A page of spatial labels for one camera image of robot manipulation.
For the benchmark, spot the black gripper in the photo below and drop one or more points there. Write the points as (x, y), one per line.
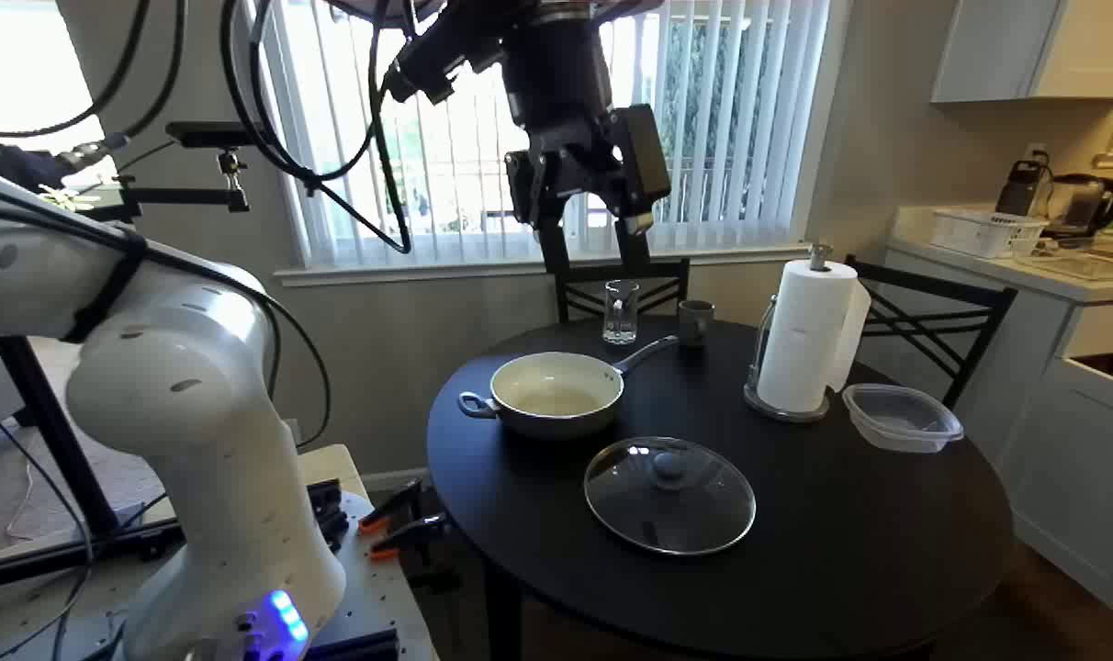
(567, 169)

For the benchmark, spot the round glass pot lid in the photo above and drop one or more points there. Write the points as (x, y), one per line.
(703, 516)

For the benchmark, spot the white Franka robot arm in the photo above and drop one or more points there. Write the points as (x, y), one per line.
(200, 407)

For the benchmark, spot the grey pot with cream inside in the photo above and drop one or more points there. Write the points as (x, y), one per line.
(557, 391)

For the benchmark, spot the clear glass mug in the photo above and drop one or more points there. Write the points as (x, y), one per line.
(617, 322)

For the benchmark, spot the grey ceramic mug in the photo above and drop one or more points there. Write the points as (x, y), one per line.
(695, 330)

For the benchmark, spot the white vertical window blinds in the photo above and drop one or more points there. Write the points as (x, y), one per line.
(740, 122)

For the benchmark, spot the white paper towel roll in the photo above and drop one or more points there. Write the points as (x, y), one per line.
(807, 331)

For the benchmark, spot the orange black clamp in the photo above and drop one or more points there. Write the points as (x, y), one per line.
(409, 537)
(396, 502)

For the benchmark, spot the clear plastic food container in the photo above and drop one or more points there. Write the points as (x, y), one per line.
(905, 419)

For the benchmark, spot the black block on mounting table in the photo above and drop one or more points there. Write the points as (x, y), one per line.
(327, 516)

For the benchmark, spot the clear plastic bin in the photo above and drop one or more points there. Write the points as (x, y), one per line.
(982, 232)

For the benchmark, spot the robot mounting table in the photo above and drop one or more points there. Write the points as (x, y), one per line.
(376, 588)

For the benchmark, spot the black coffee grinder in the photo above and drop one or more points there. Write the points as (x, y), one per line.
(1019, 184)

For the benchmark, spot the black electric kettle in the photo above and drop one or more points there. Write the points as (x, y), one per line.
(1086, 204)

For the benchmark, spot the white counter base cabinet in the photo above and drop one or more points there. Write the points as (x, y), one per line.
(1071, 464)

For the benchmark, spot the black tripod stand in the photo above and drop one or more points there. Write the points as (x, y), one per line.
(52, 441)

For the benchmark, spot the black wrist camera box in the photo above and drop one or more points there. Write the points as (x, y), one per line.
(644, 152)

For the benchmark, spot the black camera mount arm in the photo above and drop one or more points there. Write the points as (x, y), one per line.
(206, 134)

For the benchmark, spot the white wall cabinet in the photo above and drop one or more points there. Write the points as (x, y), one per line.
(1019, 51)

